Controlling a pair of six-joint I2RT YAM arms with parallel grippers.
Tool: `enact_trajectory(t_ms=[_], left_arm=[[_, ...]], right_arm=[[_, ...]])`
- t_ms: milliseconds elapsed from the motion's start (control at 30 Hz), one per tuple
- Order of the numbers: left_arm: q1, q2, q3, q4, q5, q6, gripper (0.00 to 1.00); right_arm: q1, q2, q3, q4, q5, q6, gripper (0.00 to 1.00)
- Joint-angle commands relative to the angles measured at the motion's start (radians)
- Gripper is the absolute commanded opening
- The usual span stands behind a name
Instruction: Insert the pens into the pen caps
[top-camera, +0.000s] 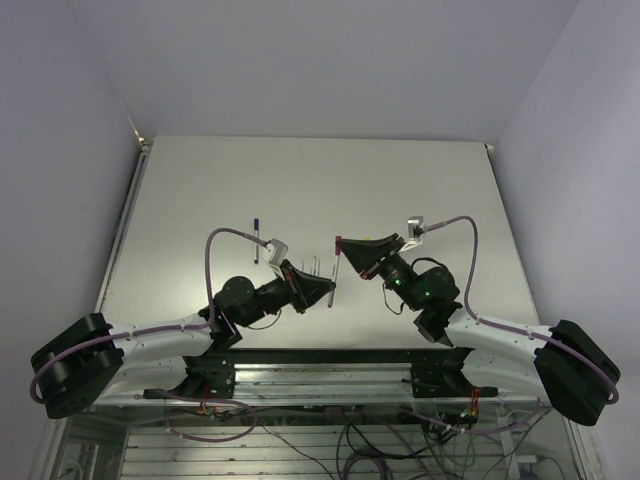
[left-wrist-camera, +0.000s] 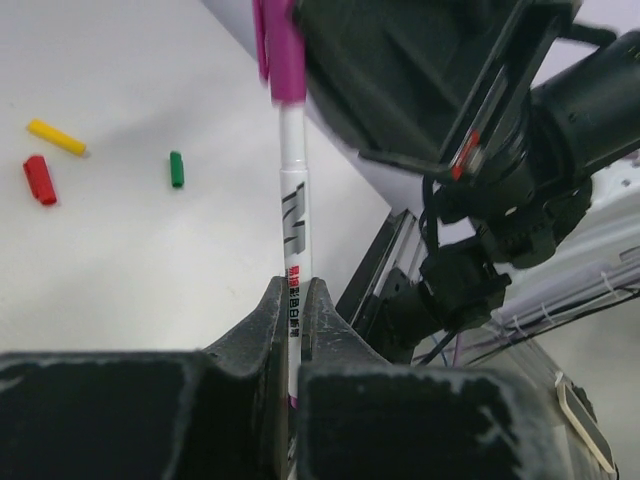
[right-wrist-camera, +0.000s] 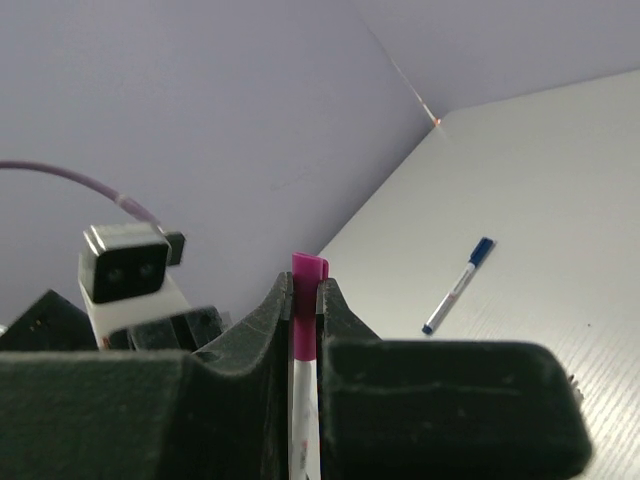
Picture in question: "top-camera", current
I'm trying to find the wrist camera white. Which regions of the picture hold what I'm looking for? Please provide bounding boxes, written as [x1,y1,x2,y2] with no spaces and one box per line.
[401,216,425,252]
[262,239,288,268]

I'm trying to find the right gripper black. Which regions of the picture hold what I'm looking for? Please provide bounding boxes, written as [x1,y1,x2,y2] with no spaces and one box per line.
[337,233,424,311]

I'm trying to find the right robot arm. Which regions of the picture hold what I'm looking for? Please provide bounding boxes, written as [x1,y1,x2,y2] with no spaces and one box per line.
[336,234,620,426]

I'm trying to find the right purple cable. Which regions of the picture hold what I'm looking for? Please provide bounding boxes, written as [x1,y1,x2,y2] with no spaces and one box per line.
[422,215,621,405]

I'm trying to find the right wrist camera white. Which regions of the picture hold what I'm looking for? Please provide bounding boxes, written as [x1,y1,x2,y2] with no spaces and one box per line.
[401,216,425,252]

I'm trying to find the purple-ended white pen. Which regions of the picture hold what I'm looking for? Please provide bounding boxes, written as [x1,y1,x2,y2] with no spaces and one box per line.
[327,247,341,308]

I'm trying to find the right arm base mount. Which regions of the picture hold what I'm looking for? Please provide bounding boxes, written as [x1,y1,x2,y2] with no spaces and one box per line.
[403,347,499,398]

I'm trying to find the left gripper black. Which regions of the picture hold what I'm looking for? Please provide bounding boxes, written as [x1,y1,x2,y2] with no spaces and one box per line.
[238,258,335,327]

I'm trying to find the blue-ended white pen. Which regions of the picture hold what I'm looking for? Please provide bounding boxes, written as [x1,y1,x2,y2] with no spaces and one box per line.
[253,229,261,265]

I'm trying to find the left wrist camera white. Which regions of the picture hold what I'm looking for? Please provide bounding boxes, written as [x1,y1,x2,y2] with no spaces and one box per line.
[262,239,288,268]

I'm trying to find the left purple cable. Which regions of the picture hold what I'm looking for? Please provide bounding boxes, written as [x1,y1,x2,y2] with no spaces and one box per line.
[29,227,274,404]

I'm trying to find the purple cable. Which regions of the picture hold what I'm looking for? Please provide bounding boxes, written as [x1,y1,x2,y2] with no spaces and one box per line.
[422,215,621,405]
[29,227,274,404]

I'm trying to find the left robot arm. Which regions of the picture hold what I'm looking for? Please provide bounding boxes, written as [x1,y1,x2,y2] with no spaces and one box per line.
[29,261,336,419]

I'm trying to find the aluminium frame rail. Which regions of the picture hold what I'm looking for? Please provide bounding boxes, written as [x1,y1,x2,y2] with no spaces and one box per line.
[234,363,413,401]

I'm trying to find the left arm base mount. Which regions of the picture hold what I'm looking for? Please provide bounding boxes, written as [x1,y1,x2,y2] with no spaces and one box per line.
[173,354,236,399]

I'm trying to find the loose cables under table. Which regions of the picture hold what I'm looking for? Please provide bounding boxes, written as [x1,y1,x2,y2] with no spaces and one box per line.
[164,397,541,480]

